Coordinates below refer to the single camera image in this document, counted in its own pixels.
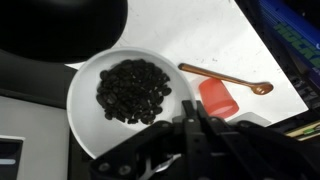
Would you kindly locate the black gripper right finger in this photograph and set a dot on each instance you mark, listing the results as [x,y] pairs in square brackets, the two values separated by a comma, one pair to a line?
[253,150]

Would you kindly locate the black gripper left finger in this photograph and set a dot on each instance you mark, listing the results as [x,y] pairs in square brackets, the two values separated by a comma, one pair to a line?
[190,140]

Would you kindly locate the dark coffee beans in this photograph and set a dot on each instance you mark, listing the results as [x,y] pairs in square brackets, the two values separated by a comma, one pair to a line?
[133,91]

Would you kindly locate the white bowl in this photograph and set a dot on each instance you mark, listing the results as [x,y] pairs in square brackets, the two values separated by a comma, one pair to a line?
[86,110]

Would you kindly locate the red plastic cup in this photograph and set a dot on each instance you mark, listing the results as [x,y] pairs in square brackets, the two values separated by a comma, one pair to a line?
[218,100]

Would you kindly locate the wooden spoon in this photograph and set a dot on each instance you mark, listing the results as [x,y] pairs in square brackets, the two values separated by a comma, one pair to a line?
[220,76]

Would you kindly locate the white toy oven unit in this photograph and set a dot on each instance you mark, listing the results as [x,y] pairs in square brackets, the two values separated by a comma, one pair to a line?
[30,140]

